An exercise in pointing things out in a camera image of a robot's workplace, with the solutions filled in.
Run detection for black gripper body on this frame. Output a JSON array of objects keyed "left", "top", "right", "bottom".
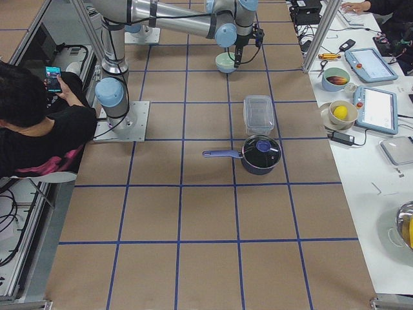
[{"left": 234, "top": 34, "right": 252, "bottom": 52}]

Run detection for green bowl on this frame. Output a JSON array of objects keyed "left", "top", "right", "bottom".
[{"left": 215, "top": 52, "right": 234, "bottom": 66}]

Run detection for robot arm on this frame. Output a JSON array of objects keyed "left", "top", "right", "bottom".
[{"left": 92, "top": 1, "right": 263, "bottom": 129}]

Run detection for blue bowl with fruit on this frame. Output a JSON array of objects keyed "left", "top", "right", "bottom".
[{"left": 321, "top": 67, "right": 350, "bottom": 92}]

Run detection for beige bowl with lemon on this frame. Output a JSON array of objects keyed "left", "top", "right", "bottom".
[{"left": 328, "top": 101, "right": 358, "bottom": 127}]

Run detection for steel bowl with fruit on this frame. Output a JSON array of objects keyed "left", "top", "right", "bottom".
[{"left": 396, "top": 201, "right": 412, "bottom": 249}]

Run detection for clear plastic lidded container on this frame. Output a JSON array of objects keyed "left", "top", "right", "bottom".
[{"left": 243, "top": 95, "right": 275, "bottom": 136}]

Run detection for black electronics box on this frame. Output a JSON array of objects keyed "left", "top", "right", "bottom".
[{"left": 289, "top": 0, "right": 322, "bottom": 26}]

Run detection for black scissors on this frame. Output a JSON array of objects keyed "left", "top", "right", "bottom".
[{"left": 318, "top": 59, "right": 328, "bottom": 77}]

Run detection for beige plate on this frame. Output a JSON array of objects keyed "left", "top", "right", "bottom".
[{"left": 319, "top": 103, "right": 354, "bottom": 130}]

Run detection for dark blue saucepan with lid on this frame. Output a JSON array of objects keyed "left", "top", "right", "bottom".
[{"left": 202, "top": 135, "right": 281, "bottom": 175}]

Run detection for blue teach pendant tablet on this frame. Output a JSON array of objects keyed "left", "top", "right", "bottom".
[{"left": 345, "top": 48, "right": 398, "bottom": 83}]

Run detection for black power adapter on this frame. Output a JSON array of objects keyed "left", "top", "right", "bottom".
[{"left": 327, "top": 131, "right": 355, "bottom": 146}]

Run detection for smartphone with lit screen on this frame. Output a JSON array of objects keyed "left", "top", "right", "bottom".
[{"left": 45, "top": 67, "right": 62, "bottom": 94}]

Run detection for white kitchen scale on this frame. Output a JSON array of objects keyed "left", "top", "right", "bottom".
[{"left": 379, "top": 136, "right": 413, "bottom": 165}]

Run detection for seated person in black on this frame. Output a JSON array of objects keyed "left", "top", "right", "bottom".
[{"left": 1, "top": 63, "right": 97, "bottom": 177}]

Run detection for white chair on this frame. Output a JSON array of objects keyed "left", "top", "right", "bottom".
[{"left": 10, "top": 172, "right": 77, "bottom": 183}]

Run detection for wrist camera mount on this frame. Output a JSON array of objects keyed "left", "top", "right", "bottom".
[{"left": 252, "top": 23, "right": 265, "bottom": 49}]

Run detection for orange handled tool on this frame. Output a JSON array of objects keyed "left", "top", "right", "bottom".
[{"left": 317, "top": 53, "right": 341, "bottom": 61}]

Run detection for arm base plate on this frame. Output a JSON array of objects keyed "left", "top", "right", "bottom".
[
  {"left": 125, "top": 25, "right": 161, "bottom": 45},
  {"left": 93, "top": 101, "right": 150, "bottom": 143}
]

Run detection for aluminium frame post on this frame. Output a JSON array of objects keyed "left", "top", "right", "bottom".
[{"left": 302, "top": 0, "right": 342, "bottom": 73}]

